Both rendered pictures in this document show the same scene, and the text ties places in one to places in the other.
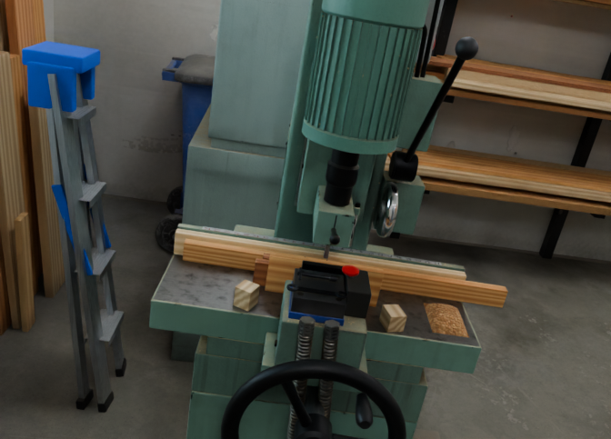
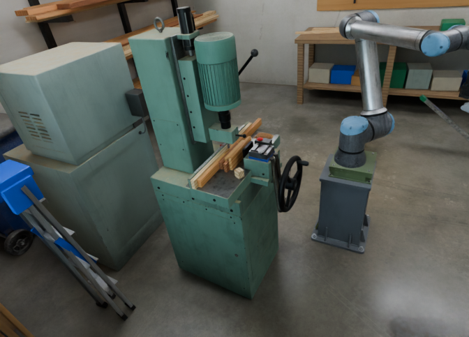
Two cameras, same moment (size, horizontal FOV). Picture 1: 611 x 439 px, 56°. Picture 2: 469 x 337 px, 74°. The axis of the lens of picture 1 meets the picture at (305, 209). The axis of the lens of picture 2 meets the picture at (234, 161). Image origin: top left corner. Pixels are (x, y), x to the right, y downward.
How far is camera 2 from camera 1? 111 cm
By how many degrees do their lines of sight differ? 48
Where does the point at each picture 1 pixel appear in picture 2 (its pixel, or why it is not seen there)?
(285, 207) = (190, 147)
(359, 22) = (229, 61)
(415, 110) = not seen: hidden behind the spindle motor
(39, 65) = (11, 188)
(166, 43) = not seen: outside the picture
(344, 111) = (234, 93)
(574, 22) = (100, 12)
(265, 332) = (249, 178)
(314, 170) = (206, 124)
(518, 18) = (78, 21)
